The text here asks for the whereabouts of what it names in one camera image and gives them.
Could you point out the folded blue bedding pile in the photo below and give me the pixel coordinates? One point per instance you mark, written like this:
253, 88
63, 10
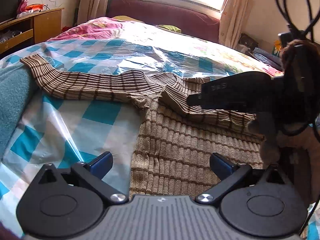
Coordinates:
267, 58

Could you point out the beige curtain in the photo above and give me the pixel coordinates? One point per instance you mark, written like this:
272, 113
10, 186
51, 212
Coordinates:
91, 9
234, 15

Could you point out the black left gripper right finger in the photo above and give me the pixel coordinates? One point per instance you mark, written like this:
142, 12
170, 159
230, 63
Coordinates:
256, 202

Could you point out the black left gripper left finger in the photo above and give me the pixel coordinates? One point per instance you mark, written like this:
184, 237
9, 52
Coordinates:
66, 202

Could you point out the maroon padded headboard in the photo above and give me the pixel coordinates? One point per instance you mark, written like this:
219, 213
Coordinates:
190, 22

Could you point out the blue white checkered plastic sheet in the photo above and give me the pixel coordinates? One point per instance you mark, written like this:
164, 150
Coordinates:
63, 132

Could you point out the beige brown striped knit sweater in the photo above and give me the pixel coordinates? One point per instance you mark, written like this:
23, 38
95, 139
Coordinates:
175, 141

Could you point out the beige left curtain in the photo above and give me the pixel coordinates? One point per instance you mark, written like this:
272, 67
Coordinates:
91, 9

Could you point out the wooden desk cabinet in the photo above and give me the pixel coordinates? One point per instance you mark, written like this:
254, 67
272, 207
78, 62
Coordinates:
34, 29

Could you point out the beige right curtain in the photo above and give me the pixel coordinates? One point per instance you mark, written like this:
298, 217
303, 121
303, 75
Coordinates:
234, 15

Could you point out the pink floral bed quilt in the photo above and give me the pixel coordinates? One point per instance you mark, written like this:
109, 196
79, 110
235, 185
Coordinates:
181, 51

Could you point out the teal knit garment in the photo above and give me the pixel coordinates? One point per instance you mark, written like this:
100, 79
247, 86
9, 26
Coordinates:
17, 88

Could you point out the yellow green pillow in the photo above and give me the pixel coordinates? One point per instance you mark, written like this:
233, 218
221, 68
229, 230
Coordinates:
170, 28

